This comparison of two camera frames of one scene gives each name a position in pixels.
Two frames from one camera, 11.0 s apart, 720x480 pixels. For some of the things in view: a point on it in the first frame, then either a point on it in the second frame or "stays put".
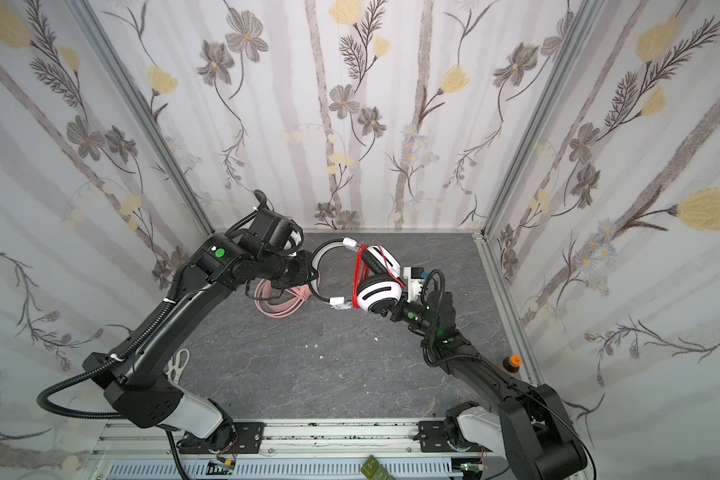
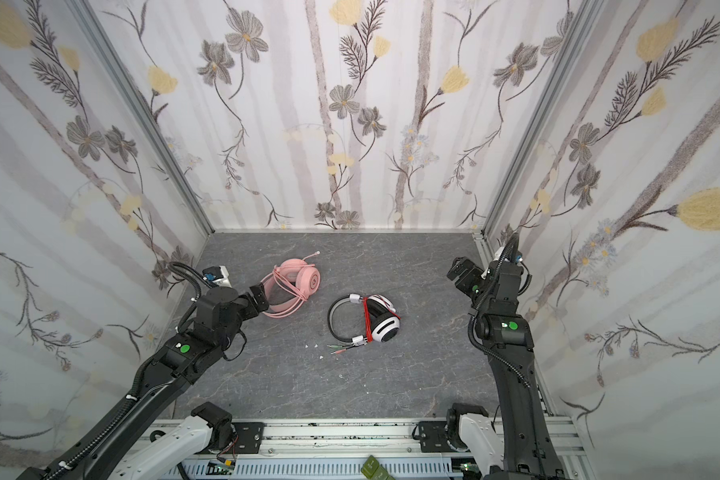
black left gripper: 300,274 -> 258,297
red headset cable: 362,268 -> 367,315
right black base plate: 432,436 stays put
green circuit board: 372,470 stays put
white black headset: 379,292 -> 384,319
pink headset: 283,307 stays put
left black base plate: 250,435 stays put
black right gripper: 400,308 -> 462,271
